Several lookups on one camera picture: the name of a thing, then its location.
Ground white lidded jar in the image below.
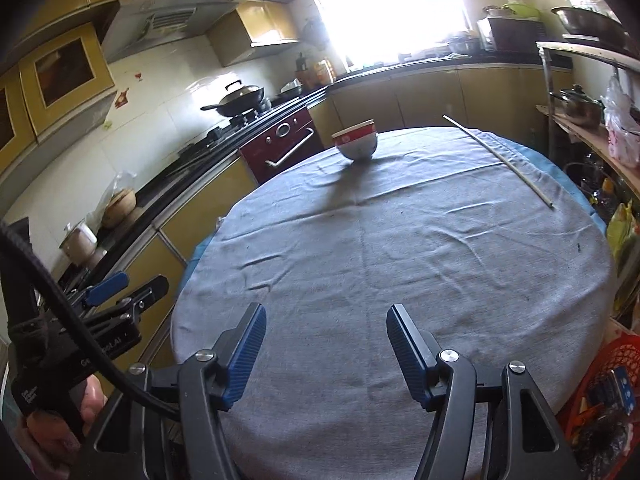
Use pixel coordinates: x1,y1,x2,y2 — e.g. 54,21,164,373
59,220,98,266

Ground dark red oven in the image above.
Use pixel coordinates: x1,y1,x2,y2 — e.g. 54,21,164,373
239,107,326,186

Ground red plastic basket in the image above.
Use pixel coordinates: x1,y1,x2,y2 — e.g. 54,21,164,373
555,337,640,480

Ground steel pot with lid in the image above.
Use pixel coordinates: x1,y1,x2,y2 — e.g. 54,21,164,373
550,85,603,128

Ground orange jars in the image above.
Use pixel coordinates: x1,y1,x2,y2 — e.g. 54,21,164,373
300,60,336,88

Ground person's left hand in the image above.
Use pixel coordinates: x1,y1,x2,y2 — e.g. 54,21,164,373
25,377,108,478

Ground black plastic bag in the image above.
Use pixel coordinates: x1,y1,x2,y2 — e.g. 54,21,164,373
570,410,636,471

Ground yellow glass door wall cabinet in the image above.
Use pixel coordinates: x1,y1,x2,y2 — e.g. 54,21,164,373
20,22,117,136
0,82,38,173

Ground red white ceramic bowl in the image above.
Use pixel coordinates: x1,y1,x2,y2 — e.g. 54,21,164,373
331,119,378,162

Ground brown clay pot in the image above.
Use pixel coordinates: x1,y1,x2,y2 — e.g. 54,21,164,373
100,187,137,228

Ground long wooden stick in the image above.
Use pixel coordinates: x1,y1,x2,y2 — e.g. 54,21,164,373
443,115,555,208

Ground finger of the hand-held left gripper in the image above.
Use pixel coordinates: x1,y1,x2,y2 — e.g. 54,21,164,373
90,275,170,332
60,272,130,311

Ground bright window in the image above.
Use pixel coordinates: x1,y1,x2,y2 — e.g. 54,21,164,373
300,0,473,68

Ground wooden shelf rack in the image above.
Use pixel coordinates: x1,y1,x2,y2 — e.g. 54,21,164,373
536,40,640,311

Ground yellow green package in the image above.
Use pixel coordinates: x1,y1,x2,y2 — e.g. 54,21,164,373
605,202,640,311

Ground large metal basin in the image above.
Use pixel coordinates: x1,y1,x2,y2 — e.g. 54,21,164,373
551,6,628,48

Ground black frying pan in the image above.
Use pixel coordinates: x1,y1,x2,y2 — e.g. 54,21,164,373
275,80,306,101

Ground green bowl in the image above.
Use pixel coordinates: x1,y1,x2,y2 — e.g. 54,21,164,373
482,2,541,20

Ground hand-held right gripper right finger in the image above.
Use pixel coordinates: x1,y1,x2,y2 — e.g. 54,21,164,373
386,304,583,480

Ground white red plastic bag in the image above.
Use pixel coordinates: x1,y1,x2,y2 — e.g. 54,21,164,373
602,75,640,168

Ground grey tablecloth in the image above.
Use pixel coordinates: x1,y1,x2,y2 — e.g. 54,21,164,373
171,127,618,480

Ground blue white carton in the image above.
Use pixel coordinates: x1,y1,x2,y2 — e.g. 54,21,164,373
587,367,636,411

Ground yellow window base cabinet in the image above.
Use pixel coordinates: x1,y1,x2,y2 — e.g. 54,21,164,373
312,65,576,151

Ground yellow side base cabinet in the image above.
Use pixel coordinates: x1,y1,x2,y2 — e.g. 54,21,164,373
100,152,261,371

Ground steel range hood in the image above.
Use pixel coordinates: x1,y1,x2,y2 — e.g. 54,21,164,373
102,0,253,63

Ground blue under tablecloth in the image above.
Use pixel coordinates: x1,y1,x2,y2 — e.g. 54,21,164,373
186,137,603,273

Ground thick black gripper cable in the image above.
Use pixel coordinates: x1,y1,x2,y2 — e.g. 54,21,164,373
0,220,181,423

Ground black wok with lid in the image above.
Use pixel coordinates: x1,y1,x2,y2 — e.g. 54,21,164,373
201,80,266,117

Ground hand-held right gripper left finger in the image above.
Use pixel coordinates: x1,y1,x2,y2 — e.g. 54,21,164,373
80,302,268,480

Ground gas stove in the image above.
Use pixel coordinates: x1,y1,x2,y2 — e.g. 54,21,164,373
220,105,273,131

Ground black toaster oven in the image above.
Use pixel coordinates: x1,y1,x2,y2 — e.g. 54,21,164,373
476,16,546,53

